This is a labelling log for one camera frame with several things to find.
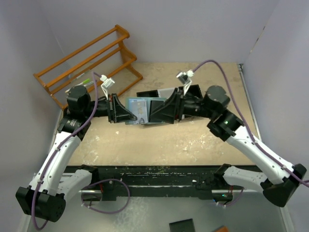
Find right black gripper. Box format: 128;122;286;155
151;87;216;123

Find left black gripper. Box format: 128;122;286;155
83;93;137;123

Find black card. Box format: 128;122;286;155
149;99;167;123

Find silver VIP card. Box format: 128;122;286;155
128;99;148;125

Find mint green card holder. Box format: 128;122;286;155
125;97;167;125

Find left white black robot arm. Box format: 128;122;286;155
15;86;137;222

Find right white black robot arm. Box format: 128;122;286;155
150;86;307;207

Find black bin with gold card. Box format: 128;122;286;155
186;84;203;99

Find pens on rack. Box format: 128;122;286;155
65;78;93;94

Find orange wooden rack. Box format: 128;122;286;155
33;25;143;110

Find black square plate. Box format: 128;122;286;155
169;218;196;232

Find orange brown object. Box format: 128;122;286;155
213;226;229;232

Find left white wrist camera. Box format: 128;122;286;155
100;75;115;98

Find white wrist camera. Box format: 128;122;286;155
100;75;115;98
176;70;194;96

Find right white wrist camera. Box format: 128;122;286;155
176;70;194;96

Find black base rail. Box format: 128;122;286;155
65;165;232;201

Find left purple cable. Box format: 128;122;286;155
31;71;104;231

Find purple cable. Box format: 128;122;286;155
31;71;104;231
192;59;309;187

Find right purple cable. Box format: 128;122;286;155
192;59;309;187

